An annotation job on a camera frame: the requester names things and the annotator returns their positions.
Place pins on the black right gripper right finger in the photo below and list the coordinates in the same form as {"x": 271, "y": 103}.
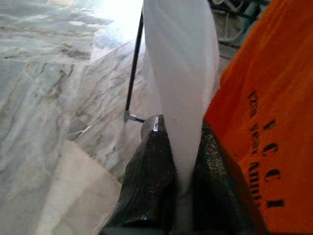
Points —
{"x": 220, "y": 195}

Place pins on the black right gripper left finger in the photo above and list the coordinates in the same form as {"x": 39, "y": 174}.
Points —
{"x": 151, "y": 183}

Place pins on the white garment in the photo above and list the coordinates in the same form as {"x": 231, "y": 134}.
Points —
{"x": 181, "y": 73}

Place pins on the black metal drying rack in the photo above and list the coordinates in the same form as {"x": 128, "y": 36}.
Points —
{"x": 134, "y": 71}

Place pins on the orange shirt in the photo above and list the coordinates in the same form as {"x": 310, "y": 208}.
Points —
{"x": 281, "y": 98}

